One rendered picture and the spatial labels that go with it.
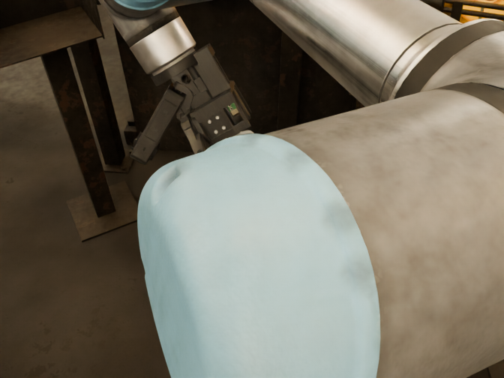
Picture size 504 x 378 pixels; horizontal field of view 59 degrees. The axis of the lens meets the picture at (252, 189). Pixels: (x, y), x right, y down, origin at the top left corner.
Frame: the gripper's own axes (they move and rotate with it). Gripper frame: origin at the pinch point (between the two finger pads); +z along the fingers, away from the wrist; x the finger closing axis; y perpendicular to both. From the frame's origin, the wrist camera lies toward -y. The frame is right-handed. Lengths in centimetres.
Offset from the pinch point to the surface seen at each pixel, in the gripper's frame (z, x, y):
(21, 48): -37, 44, -37
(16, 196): -6, 75, -87
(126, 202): 13, 71, -54
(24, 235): 4, 58, -81
